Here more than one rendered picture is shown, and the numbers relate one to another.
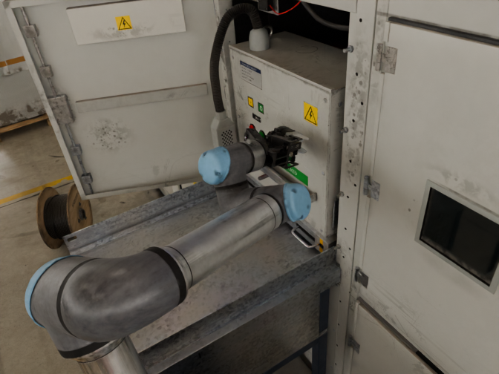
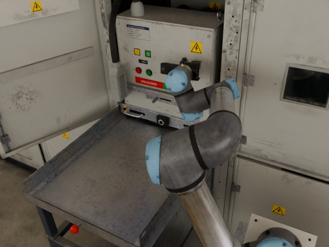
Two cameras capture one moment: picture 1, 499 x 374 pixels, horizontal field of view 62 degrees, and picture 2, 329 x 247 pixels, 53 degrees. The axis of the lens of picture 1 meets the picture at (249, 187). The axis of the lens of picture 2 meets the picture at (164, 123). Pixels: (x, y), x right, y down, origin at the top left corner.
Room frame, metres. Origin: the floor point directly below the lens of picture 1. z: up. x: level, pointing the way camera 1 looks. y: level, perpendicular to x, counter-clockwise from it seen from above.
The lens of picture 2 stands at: (-0.10, 0.64, 1.84)
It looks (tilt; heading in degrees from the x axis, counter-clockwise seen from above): 34 degrees down; 329
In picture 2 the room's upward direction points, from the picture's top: 3 degrees counter-clockwise
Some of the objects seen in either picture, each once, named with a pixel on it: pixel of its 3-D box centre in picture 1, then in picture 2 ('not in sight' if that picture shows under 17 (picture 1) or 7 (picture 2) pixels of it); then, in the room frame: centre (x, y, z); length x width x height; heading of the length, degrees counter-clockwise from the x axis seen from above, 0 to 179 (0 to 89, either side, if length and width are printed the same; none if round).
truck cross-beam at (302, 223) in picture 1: (282, 203); (165, 117); (1.12, -0.11, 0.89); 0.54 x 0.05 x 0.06; 28
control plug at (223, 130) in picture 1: (225, 139); (118, 82); (1.27, 0.07, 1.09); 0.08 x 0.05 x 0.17; 118
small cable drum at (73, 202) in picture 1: (66, 216); not in sight; (2.09, 1.18, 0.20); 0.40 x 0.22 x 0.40; 3
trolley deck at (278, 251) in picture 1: (195, 263); (129, 169); (0.95, 0.20, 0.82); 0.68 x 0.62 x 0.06; 118
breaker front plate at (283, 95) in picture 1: (275, 142); (162, 74); (1.11, -0.09, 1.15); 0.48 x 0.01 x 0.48; 28
